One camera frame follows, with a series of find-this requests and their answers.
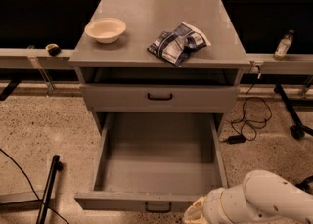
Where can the white bowl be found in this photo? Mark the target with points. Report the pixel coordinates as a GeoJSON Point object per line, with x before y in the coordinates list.
{"type": "Point", "coordinates": [105, 30]}

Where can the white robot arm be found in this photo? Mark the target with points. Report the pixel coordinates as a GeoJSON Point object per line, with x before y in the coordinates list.
{"type": "Point", "coordinates": [262, 196]}

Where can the grey drawer cabinet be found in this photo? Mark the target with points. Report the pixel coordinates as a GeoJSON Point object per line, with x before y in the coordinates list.
{"type": "Point", "coordinates": [128, 62]}

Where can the white wall plug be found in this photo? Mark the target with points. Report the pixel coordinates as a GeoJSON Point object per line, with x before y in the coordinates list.
{"type": "Point", "coordinates": [256, 67]}

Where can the grey drawer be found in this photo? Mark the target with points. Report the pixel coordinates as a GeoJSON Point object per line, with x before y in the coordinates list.
{"type": "Point", "coordinates": [155, 162]}
{"type": "Point", "coordinates": [158, 98]}

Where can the small black yellow object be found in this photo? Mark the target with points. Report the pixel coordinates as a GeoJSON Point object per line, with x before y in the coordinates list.
{"type": "Point", "coordinates": [53, 49]}

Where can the black metal stand leg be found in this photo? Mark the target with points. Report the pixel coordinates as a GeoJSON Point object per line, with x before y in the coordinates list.
{"type": "Point", "coordinates": [56, 166]}

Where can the white padded gripper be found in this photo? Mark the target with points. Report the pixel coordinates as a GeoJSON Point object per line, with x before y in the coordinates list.
{"type": "Point", "coordinates": [211, 206]}

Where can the clear plastic bottle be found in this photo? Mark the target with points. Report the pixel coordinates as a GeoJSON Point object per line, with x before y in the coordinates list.
{"type": "Point", "coordinates": [284, 45]}

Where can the black wheeled stand base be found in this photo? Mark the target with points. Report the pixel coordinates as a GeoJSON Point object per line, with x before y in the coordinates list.
{"type": "Point", "coordinates": [298, 130]}

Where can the grey metal rail frame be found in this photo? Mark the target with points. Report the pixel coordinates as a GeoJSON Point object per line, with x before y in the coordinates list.
{"type": "Point", "coordinates": [13, 58]}

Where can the crumpled blue chip bag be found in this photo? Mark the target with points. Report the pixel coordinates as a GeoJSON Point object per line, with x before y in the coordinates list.
{"type": "Point", "coordinates": [178, 45]}

